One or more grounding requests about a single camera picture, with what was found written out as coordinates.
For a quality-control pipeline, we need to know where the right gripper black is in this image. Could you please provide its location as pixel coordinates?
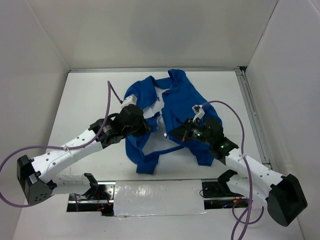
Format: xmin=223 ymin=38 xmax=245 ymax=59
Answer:
xmin=169 ymin=117 xmax=213 ymax=146

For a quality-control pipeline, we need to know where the blue zip jacket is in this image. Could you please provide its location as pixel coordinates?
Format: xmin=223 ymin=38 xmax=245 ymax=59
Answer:
xmin=124 ymin=69 xmax=222 ymax=175

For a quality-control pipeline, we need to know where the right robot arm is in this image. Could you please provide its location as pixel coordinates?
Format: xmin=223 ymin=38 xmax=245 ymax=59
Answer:
xmin=169 ymin=118 xmax=308 ymax=227

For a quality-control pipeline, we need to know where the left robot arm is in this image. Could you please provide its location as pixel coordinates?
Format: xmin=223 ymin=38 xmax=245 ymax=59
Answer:
xmin=17 ymin=104 xmax=153 ymax=205

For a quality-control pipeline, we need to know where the silver tape patch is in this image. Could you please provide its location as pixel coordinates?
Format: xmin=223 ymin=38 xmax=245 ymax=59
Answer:
xmin=113 ymin=179 xmax=206 ymax=217

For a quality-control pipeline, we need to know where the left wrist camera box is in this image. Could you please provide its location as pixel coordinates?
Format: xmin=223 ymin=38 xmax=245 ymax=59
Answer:
xmin=121 ymin=94 xmax=137 ymax=109

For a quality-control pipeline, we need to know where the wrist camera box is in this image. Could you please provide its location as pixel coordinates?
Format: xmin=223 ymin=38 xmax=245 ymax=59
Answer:
xmin=121 ymin=94 xmax=137 ymax=109
xmin=192 ymin=104 xmax=205 ymax=122

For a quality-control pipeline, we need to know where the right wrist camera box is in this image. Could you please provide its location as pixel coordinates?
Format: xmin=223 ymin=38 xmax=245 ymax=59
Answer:
xmin=192 ymin=104 xmax=205 ymax=122

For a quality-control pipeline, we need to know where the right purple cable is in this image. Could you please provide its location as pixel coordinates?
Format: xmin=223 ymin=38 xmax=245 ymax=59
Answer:
xmin=199 ymin=100 xmax=266 ymax=240

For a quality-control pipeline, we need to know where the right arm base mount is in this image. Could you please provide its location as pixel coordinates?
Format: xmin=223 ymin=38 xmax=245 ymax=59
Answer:
xmin=199 ymin=170 xmax=248 ymax=210

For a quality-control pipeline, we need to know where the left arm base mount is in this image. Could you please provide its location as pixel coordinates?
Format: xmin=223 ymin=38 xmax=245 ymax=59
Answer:
xmin=66 ymin=173 xmax=116 ymax=217

